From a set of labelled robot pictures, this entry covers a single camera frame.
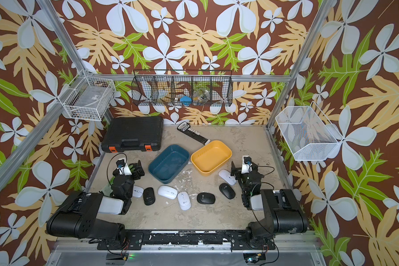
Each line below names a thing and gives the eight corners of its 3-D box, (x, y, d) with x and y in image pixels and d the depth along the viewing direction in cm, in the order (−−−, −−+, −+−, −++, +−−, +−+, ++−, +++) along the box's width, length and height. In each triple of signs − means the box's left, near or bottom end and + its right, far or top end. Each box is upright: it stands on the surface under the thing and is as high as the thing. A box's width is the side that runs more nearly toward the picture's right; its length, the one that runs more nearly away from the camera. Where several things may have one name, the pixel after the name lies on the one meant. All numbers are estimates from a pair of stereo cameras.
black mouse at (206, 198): (197, 204, 87) (196, 202, 84) (197, 194, 90) (197, 192, 88) (215, 204, 87) (215, 202, 84) (214, 194, 90) (214, 192, 88)
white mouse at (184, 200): (181, 212, 84) (180, 211, 82) (177, 195, 90) (176, 193, 87) (193, 208, 85) (192, 207, 83) (188, 191, 91) (187, 189, 89)
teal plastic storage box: (144, 171, 99) (141, 166, 95) (170, 145, 111) (169, 140, 107) (166, 188, 92) (165, 184, 88) (192, 159, 105) (192, 154, 100)
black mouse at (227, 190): (230, 201, 88) (231, 199, 86) (217, 188, 92) (218, 186, 90) (237, 195, 90) (237, 193, 88) (224, 182, 95) (224, 180, 92)
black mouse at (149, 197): (145, 206, 86) (144, 205, 83) (143, 191, 91) (142, 189, 89) (156, 203, 87) (155, 201, 85) (153, 188, 92) (152, 186, 90)
